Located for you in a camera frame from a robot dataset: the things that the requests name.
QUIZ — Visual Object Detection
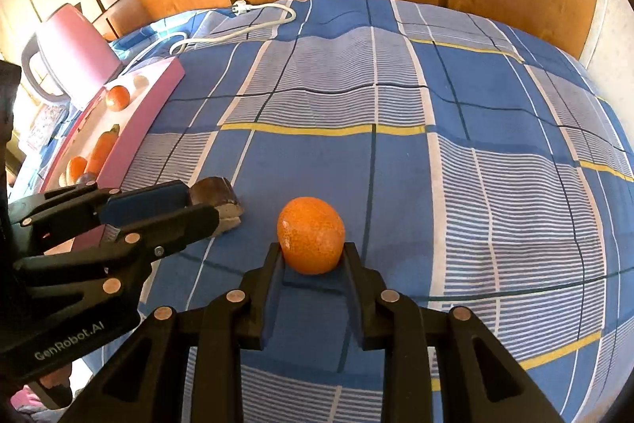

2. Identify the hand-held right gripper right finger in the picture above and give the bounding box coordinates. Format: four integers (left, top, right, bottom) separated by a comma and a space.
343, 243, 565, 423

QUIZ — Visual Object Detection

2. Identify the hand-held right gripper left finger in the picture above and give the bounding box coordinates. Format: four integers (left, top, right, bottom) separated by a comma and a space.
58, 243, 287, 423

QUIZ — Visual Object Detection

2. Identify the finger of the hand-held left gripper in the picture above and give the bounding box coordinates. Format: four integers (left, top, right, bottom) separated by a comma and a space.
14, 204, 221, 305
7, 180, 192, 251

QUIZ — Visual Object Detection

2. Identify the orange carrot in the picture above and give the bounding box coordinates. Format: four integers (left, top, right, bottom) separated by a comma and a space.
84, 124, 120, 178

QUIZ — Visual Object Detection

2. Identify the orange mandarin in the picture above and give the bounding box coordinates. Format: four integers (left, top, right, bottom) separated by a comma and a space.
276, 196, 346, 276
106, 86, 131, 113
66, 156, 89, 184

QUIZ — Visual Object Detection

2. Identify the pink rimmed white tray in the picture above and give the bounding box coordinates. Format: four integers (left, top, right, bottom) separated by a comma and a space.
38, 56, 185, 206

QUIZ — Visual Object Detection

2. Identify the patterned flat box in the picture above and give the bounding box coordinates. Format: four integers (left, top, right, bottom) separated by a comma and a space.
25, 103, 67, 151

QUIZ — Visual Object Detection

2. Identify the pink electric kettle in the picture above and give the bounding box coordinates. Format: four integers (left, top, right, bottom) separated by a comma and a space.
21, 4, 124, 111

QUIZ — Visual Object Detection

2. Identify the blue plaid blanket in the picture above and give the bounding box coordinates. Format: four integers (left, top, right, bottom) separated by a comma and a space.
10, 0, 634, 423

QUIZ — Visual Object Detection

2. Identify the white power cable with plug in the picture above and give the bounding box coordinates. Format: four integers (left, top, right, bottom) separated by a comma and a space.
121, 0, 298, 74

